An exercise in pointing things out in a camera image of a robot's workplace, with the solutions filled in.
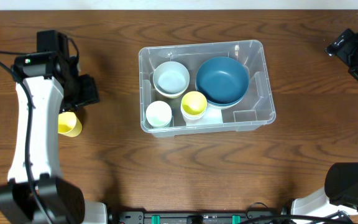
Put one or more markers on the mint green cup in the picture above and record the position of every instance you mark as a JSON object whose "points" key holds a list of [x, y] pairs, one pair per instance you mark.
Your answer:
{"points": [[163, 125]]}

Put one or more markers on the small white bowl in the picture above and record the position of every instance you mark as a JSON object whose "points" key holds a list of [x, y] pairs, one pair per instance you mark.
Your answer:
{"points": [[171, 87]]}

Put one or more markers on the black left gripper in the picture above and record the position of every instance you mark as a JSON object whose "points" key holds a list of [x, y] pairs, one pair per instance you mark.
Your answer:
{"points": [[86, 92]]}

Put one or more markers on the clear plastic storage container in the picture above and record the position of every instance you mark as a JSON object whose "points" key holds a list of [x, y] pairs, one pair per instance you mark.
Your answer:
{"points": [[253, 111]]}

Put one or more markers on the light blue cup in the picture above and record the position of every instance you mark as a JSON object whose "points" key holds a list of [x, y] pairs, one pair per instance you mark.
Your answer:
{"points": [[187, 116]]}

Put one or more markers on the yellow cup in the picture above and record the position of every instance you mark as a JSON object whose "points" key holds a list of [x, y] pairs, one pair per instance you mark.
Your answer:
{"points": [[69, 124], [194, 103]]}

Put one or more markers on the small light grey bowl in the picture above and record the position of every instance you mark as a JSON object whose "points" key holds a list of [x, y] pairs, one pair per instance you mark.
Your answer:
{"points": [[171, 72]]}

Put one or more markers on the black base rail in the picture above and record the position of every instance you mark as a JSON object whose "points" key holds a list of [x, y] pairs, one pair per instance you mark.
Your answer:
{"points": [[139, 217]]}

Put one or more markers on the pink cup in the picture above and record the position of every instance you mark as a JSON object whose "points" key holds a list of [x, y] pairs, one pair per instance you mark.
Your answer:
{"points": [[192, 121]]}

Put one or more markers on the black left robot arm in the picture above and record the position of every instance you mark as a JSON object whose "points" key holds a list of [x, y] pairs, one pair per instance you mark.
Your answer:
{"points": [[48, 83]]}

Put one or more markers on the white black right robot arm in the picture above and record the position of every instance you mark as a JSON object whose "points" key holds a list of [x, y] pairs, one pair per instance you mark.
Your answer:
{"points": [[340, 192]]}

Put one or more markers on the cream white cup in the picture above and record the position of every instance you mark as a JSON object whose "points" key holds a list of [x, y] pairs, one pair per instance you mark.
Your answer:
{"points": [[158, 112]]}

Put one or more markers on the dark blue bowl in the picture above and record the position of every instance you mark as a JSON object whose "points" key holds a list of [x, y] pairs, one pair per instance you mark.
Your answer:
{"points": [[225, 98], [221, 73]]}

